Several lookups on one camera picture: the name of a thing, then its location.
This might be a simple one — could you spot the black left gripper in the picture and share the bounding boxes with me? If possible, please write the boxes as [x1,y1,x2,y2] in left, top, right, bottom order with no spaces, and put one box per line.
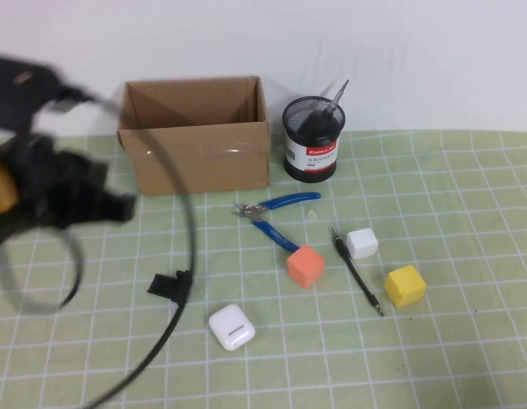
[0,54,139,232]

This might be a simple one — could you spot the blue-handled cutting pliers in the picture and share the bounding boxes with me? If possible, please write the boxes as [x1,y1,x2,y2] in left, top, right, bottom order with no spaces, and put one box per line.
[233,192,322,255]

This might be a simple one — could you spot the orange cube block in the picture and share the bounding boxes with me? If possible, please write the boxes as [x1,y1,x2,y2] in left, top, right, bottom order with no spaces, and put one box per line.
[286,244,326,291]

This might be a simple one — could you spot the slim black flexible bit driver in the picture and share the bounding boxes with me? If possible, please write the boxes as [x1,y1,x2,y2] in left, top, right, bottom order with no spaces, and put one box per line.
[328,227,386,318]

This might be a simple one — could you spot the black-handled screwdriver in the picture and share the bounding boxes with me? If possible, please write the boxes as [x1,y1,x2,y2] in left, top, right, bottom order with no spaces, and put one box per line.
[297,79,351,142]

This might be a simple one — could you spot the white cube block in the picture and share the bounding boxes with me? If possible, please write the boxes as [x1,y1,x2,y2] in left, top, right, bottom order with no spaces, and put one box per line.
[345,228,380,261]

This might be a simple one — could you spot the brown cardboard box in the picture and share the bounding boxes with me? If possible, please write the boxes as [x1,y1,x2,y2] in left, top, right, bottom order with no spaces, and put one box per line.
[116,75,273,197]

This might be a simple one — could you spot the white earbuds case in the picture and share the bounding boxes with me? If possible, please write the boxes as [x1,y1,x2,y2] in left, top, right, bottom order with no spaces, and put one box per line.
[208,302,257,352]

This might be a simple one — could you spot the black mesh pen holder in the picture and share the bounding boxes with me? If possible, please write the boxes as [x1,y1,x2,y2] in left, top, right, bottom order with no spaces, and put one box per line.
[281,95,346,185]

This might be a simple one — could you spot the yellow cube block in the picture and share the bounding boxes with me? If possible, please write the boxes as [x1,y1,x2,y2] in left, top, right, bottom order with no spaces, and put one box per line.
[384,264,428,309]

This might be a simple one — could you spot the green checked tablecloth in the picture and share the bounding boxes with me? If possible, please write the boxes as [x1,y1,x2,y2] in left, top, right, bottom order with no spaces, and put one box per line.
[0,129,527,409]

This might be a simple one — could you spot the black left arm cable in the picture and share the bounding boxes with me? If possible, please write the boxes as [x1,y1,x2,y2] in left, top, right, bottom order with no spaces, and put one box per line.
[0,90,200,409]

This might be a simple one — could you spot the black plastic bracket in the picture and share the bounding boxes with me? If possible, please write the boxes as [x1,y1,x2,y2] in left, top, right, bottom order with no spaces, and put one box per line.
[147,268,194,305]

